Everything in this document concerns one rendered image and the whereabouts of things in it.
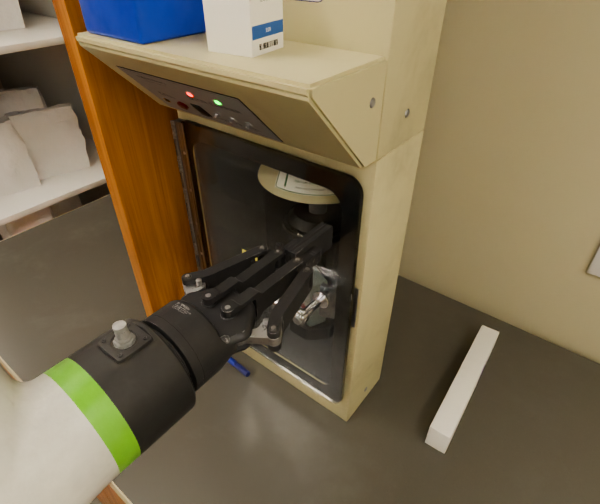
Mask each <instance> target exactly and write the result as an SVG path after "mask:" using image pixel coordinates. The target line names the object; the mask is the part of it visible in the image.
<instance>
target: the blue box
mask: <svg viewBox="0 0 600 504"><path fill-rule="evenodd" d="M79 3H80V7H81V11H82V15H83V18H84V22H85V26H86V29H87V31H88V32H89V33H92V34H97V35H101V36H106V37H111V38H115V39H120V40H124V41H129V42H134V43H138V44H148V43H153V42H159V41H164V40H169V39H174V38H179V37H184V36H189V35H194V34H199V33H204V32H206V27H205V18H204V10H203V1H202V0H79Z"/></svg>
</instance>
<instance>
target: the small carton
mask: <svg viewBox="0 0 600 504"><path fill-rule="evenodd" d="M202 1H203V10H204V18H205V27H206V35H207V43H208V51H210V52H216V53H223V54H230V55H236V56H243V57H250V58H254V57H257V56H259V55H262V54H265V53H268V52H271V51H274V50H277V49H280V48H283V0H202Z"/></svg>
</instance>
